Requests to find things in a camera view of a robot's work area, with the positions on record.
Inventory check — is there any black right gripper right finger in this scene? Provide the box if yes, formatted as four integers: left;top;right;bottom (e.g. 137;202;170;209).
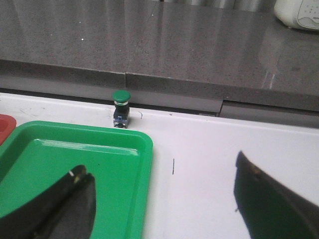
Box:
234;151;319;239

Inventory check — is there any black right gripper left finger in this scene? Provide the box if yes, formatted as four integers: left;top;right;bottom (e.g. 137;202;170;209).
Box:
0;165;96;239

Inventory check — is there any green mushroom push button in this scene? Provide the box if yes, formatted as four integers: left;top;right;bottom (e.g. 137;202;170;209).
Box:
112;90;131;128

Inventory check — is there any green plastic tray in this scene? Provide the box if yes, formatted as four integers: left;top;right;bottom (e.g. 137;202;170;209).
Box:
0;121;153;239

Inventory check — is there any red plastic tray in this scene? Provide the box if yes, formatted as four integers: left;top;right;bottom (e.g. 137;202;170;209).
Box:
0;114;16;145

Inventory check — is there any grey stone counter ledge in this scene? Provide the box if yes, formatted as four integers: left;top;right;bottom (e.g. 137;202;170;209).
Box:
0;0;319;120

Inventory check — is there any white appliance on counter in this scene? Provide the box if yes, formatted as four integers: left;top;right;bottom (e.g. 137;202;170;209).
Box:
274;0;319;31

